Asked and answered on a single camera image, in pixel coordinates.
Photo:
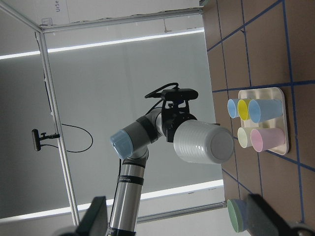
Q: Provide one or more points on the green bowl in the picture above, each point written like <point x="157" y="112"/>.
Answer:
<point x="231" y="212"/>

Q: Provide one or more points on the blue cup at tray end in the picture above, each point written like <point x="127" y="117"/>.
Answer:
<point x="261" y="110"/>

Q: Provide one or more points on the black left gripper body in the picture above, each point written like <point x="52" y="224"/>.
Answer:
<point x="173" y="116"/>

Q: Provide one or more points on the yellow cup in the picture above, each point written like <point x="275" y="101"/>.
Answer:
<point x="243" y="109"/>

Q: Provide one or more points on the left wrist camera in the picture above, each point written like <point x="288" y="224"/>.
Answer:
<point x="179" y="94"/>

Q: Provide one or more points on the beige plastic tray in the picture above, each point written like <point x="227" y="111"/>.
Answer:
<point x="280" y="122"/>

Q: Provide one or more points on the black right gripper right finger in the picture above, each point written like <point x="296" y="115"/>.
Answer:
<point x="262" y="220"/>

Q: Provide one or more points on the cream cup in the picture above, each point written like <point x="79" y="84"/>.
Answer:
<point x="244" y="136"/>

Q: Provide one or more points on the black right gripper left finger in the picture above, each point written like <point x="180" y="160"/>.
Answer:
<point x="95" y="220"/>

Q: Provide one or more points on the pink cup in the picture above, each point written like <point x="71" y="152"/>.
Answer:
<point x="267" y="138"/>

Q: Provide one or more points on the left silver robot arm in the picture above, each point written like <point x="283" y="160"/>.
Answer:
<point x="131" y="145"/>

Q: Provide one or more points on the black camera on frame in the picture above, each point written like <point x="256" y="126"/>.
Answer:
<point x="37" y="139"/>

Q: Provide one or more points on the blue-grey bowl underneath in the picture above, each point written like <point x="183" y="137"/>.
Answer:
<point x="241" y="218"/>

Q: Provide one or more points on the grey-white ikea cup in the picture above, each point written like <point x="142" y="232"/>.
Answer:
<point x="204" y="143"/>

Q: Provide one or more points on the blue cup near front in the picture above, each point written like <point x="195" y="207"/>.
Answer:
<point x="232" y="107"/>

